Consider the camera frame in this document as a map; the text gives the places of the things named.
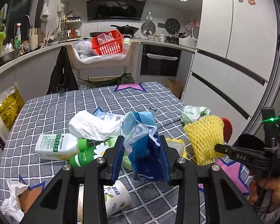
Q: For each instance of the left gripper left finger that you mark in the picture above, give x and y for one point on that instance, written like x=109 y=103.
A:
x=58 y=202

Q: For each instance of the green hand cream tube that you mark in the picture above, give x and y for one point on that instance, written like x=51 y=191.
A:
x=88 y=154

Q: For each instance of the white bottle green cap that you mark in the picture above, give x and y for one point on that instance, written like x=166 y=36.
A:
x=61 y=146

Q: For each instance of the white paper cup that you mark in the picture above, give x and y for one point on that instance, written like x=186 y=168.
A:
x=116 y=198

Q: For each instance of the yellow foam fruit net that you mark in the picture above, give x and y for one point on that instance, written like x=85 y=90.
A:
x=204 y=134

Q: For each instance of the green plastic bag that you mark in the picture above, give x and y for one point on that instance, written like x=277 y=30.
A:
x=190 y=114

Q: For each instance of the blue plastic bag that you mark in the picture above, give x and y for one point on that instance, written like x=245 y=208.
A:
x=143 y=147

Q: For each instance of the yellow wavy sponge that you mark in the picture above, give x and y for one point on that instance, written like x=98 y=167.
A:
x=179 y=145

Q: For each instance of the crumpled white tissue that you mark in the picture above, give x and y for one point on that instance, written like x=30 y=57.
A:
x=11 y=206

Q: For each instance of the red plastic stool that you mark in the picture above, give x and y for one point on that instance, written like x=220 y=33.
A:
x=227 y=129

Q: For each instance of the white plastic bag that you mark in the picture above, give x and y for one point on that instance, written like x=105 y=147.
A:
x=85 y=125

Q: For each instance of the white refrigerator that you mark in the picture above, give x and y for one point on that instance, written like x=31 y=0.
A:
x=235 y=55

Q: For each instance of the white blue carton box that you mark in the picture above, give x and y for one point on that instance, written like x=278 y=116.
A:
x=108 y=116

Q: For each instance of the gold foil bag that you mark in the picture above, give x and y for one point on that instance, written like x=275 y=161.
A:
x=11 y=106

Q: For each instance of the cardboard box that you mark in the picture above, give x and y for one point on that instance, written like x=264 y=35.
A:
x=174 y=86

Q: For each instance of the black hanging bag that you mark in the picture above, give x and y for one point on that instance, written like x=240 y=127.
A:
x=62 y=78

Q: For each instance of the white rice cooker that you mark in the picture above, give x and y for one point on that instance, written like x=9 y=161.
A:
x=187 y=41

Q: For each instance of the black built-in oven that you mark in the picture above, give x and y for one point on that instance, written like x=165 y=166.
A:
x=159 y=61

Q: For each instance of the beige high chair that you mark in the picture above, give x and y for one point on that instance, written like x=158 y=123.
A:
x=127 y=60

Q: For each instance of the red plastic basket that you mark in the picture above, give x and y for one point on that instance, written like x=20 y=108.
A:
x=108 y=43

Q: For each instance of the spray cleaner bottle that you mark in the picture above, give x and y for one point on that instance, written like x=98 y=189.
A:
x=17 y=38

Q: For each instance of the black wok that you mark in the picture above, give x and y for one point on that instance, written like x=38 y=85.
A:
x=126 y=30

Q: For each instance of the black range hood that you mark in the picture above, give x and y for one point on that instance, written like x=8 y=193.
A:
x=115 y=9

